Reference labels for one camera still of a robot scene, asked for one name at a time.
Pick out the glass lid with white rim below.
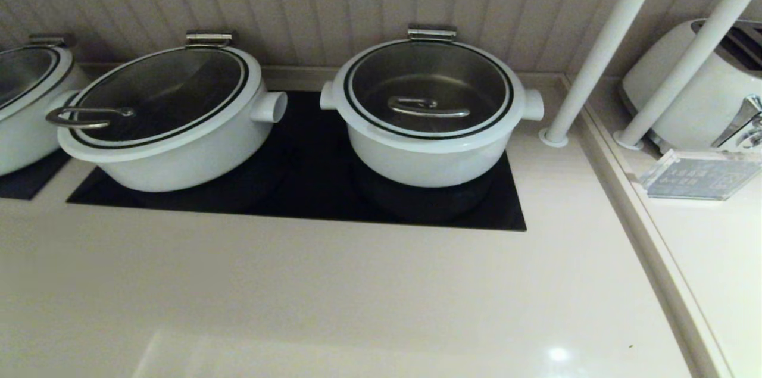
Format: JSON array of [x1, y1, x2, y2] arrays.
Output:
[[333, 39, 526, 141]]

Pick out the small white pot steel rim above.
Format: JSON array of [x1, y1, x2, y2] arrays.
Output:
[[320, 39, 545, 189]]

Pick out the large pot metal hinge bracket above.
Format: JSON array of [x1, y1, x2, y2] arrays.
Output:
[[185, 31, 233, 49]]

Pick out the wide black induction cooktop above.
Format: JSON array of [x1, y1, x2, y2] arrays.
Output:
[[67, 90, 527, 232]]

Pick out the dull metal hinge bracket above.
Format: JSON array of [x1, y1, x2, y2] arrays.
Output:
[[27, 33, 76, 49]]

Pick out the large white pot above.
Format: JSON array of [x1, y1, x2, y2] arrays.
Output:
[[57, 46, 288, 193]]

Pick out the clear acrylic sign holder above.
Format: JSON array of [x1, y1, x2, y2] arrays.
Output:
[[638, 149, 762, 201]]

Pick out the narrow black induction cooktop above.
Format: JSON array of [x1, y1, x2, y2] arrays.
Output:
[[0, 149, 72, 201]]

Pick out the white slanted pole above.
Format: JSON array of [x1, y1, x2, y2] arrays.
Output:
[[539, 0, 673, 148], [613, 0, 762, 151]]

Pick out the white pot cut by frame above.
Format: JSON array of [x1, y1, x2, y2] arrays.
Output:
[[0, 46, 90, 177]]

